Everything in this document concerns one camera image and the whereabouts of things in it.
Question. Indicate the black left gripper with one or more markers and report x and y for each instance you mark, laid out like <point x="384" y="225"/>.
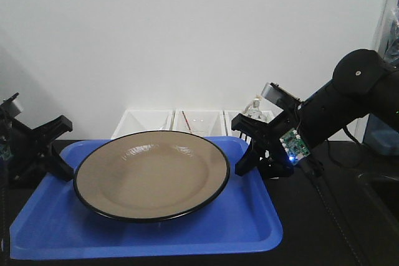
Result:
<point x="32" y="156"/>

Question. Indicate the green circuit board left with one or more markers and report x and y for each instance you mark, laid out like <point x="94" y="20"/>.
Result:
<point x="5" y="152"/>

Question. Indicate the left white storage bin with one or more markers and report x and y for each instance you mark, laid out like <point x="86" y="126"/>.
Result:
<point x="134" y="121"/>

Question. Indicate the glass alcohol lamp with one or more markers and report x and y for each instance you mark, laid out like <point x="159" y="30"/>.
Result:
<point x="252" y="110"/>

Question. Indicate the glass beaker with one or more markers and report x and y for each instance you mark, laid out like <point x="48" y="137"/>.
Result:
<point x="198" y="127"/>

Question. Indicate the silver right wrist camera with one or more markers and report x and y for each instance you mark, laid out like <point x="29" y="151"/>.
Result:
<point x="280" y="97"/>

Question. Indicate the beige plate with black rim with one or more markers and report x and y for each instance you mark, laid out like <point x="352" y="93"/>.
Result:
<point x="152" y="176"/>

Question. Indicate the blue plastic tray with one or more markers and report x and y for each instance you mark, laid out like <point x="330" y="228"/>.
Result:
<point x="55" y="225"/>

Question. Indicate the white storage bin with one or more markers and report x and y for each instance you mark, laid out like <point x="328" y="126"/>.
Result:
<point x="214" y="120"/>
<point x="267" y="116"/>
<point x="134" y="121"/>

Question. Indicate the green circuit board right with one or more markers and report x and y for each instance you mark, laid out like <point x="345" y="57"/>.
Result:
<point x="294" y="146"/>

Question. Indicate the right white storage bin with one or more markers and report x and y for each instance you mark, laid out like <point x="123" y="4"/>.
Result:
<point x="267" y="116"/>

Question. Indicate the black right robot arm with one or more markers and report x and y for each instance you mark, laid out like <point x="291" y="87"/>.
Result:
<point x="362" y="83"/>

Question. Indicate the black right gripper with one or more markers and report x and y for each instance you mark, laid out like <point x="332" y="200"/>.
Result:
<point x="273" y="159"/>

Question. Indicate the blue cabinet at right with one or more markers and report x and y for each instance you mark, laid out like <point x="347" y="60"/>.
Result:
<point x="379" y="134"/>

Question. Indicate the middle white storage bin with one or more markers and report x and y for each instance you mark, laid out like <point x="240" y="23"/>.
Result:
<point x="214" y="120"/>

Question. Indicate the green circuit board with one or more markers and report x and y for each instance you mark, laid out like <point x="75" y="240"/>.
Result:
<point x="5" y="152"/>
<point x="294" y="146"/>

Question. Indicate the red striped stirring rod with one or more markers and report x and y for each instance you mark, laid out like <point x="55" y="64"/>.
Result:
<point x="186" y="121"/>

